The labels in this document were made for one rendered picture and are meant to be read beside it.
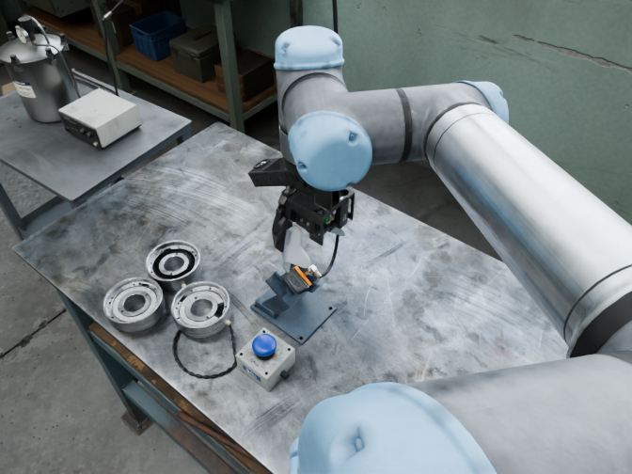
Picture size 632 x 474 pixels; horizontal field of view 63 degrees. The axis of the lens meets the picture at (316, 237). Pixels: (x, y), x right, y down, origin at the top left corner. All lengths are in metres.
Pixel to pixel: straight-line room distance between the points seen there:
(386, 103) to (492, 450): 0.38
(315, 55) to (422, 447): 0.44
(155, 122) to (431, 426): 1.58
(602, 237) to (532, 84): 1.88
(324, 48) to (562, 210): 0.31
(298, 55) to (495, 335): 0.63
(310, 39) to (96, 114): 1.15
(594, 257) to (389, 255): 0.77
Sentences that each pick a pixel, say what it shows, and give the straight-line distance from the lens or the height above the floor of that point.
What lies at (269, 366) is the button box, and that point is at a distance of 0.86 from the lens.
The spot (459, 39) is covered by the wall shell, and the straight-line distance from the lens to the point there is 2.26.
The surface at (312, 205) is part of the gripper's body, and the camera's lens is 0.68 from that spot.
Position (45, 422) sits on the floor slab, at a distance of 1.94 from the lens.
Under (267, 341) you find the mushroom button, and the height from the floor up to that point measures 0.87.
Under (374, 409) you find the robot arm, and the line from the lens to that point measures 0.20.
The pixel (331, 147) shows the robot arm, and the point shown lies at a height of 1.31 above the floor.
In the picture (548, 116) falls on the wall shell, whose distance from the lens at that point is 2.24.
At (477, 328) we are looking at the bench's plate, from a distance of 0.99.
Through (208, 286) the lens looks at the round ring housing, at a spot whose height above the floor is 0.83.
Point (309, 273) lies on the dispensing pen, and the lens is 0.83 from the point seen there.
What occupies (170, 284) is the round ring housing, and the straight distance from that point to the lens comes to 1.01.
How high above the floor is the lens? 1.59
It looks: 46 degrees down
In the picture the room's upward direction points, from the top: straight up
